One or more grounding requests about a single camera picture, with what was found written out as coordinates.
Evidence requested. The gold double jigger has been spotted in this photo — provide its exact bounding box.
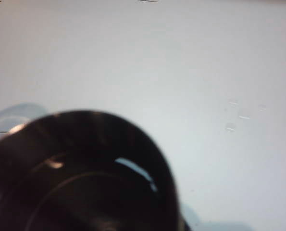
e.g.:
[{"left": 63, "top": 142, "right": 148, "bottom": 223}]
[{"left": 0, "top": 109, "right": 194, "bottom": 231}]

